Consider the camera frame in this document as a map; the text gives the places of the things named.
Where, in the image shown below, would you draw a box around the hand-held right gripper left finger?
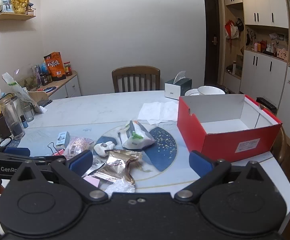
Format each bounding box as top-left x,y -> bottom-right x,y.
9,150 -> 109,202

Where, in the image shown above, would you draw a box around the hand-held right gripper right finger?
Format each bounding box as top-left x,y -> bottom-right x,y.
175,151 -> 272,203

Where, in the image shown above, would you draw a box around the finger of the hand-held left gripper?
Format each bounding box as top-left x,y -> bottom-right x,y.
0,145 -> 31,158
0,155 -> 67,166

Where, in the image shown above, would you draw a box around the pink snack packet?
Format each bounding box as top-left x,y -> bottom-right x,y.
64,136 -> 95,159

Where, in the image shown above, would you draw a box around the pink sticky note pad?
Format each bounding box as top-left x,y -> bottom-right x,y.
83,175 -> 101,188

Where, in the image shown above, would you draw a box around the small white blue box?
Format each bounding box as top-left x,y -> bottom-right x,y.
56,131 -> 70,148

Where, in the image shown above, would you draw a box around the red cardboard shoe box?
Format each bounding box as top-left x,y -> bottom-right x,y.
177,94 -> 282,163

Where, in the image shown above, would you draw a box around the gold foil snack packet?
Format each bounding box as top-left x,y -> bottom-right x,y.
94,149 -> 143,184

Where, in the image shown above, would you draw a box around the white foam wrap piece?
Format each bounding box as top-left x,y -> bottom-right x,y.
105,180 -> 135,193

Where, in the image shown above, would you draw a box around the white green wet wipes pack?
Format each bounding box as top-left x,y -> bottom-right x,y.
117,120 -> 156,149

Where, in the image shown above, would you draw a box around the black scissors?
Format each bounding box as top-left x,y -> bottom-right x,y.
0,137 -> 14,147

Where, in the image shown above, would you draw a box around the tall clear glass bottle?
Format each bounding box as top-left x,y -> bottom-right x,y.
0,97 -> 26,140

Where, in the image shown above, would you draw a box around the small glass cup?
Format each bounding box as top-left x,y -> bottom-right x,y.
23,104 -> 35,123

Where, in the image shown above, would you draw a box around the white green plastic packet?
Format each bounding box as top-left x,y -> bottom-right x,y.
2,72 -> 42,113

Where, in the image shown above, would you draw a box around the white paper napkin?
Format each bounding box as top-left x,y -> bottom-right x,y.
137,102 -> 179,125

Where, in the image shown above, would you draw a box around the white sideboard cabinet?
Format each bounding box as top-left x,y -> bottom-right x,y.
39,71 -> 82,100

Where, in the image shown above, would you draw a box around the green white tissue box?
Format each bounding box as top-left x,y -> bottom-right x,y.
164,71 -> 192,100

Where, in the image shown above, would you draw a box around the wooden round-back dining chair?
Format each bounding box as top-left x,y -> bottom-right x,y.
260,104 -> 287,165

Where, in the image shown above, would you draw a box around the black floor rack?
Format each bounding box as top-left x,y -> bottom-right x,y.
256,97 -> 277,114

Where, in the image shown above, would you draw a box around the red sauce jar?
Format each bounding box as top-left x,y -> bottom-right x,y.
64,61 -> 73,77

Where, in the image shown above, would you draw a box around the orange snack bag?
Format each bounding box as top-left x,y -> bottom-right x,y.
44,52 -> 67,82

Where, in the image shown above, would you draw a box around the wooden slatted dining chair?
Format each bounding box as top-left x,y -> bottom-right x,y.
112,66 -> 161,93

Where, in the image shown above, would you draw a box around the white base cabinet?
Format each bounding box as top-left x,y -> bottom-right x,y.
239,49 -> 289,100

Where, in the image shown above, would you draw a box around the dark wooden door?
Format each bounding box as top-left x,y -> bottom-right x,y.
203,0 -> 221,87

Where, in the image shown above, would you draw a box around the red white hanging bag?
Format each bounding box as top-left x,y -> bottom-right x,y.
225,20 -> 239,40

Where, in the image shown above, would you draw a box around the pink wooden desk box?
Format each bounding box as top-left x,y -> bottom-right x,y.
277,47 -> 289,60

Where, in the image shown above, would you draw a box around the gold ornament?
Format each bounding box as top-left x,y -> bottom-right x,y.
11,0 -> 31,14

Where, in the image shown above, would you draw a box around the wooden wall shelf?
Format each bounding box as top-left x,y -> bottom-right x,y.
0,8 -> 37,25

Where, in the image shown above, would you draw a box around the small photo frame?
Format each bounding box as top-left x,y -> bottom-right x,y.
0,0 -> 12,13

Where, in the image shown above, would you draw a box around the white wall cabinet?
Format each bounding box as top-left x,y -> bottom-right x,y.
223,0 -> 289,28

